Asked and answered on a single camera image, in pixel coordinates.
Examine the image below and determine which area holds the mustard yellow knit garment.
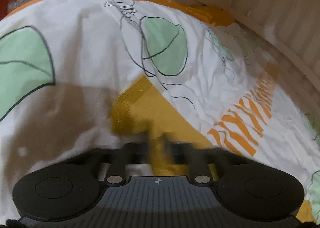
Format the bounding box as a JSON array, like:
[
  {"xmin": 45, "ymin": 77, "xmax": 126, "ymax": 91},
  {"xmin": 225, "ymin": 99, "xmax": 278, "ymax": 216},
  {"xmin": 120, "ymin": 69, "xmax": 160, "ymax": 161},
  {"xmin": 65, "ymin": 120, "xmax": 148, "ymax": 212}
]
[{"xmin": 111, "ymin": 72, "xmax": 319, "ymax": 223}]

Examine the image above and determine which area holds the white leaf-pattern bed cover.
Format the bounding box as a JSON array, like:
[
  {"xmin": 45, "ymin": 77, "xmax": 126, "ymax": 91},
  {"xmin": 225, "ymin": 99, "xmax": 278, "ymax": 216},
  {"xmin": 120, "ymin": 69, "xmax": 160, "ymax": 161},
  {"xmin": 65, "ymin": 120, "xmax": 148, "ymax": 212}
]
[{"xmin": 1, "ymin": 0, "xmax": 319, "ymax": 221}]

